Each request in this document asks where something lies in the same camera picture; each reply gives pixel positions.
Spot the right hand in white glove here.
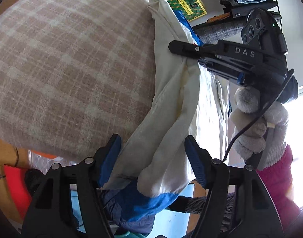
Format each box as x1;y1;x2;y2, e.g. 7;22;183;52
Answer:
230;88;289;169

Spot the grey striped garment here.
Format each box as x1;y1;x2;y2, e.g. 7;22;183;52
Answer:
184;192;235;233

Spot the white and blue jacket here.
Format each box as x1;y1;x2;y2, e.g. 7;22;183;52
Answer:
104;0;229;214

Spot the black hanging coat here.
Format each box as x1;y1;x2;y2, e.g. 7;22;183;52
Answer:
220;0;278;18

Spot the pink plaid bed mattress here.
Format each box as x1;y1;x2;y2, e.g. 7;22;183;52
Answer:
0;0;155;160

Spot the grey plaid hanging coat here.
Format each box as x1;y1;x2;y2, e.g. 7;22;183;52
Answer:
193;17;246;44

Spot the pink right sleeve forearm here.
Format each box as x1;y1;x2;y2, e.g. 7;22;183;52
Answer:
257;145;300;230

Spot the yellow green patterned box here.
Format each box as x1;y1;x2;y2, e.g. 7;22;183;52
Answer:
167;0;207;22

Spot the red orange bag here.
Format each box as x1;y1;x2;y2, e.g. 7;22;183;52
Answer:
4;165;32;220

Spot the folded navy blue garment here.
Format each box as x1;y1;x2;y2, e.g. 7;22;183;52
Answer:
99;181;155;236

